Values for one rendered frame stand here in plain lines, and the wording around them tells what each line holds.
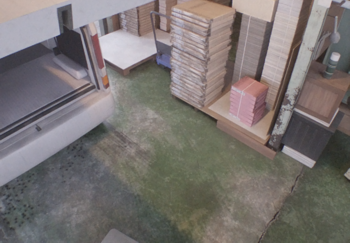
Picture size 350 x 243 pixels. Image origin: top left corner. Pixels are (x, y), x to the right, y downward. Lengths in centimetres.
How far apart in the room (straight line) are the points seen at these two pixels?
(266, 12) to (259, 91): 74
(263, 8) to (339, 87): 99
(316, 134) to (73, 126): 207
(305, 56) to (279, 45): 60
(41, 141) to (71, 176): 51
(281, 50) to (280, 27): 23
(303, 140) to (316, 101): 43
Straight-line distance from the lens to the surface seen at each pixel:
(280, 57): 269
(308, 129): 250
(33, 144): 221
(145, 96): 321
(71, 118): 227
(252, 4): 268
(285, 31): 259
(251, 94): 256
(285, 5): 254
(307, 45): 207
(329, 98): 230
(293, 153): 271
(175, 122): 284
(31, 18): 74
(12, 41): 75
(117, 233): 195
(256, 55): 280
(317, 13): 198
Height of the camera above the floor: 196
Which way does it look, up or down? 41 degrees down
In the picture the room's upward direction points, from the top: straight up
